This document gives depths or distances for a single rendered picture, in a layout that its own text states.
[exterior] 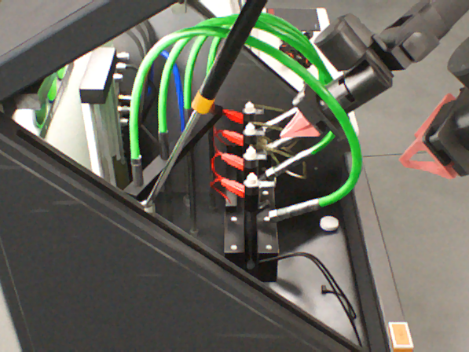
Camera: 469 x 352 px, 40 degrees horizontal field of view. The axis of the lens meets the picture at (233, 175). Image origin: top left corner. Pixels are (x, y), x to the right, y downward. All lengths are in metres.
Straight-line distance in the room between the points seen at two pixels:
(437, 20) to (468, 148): 0.28
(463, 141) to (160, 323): 0.44
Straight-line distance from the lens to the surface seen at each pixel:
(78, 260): 0.79
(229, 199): 1.26
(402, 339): 1.11
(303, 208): 1.02
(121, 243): 0.76
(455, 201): 2.97
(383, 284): 1.20
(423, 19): 1.01
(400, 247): 2.68
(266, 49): 0.89
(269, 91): 1.39
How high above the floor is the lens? 1.81
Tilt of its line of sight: 38 degrees down
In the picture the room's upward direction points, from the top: straight up
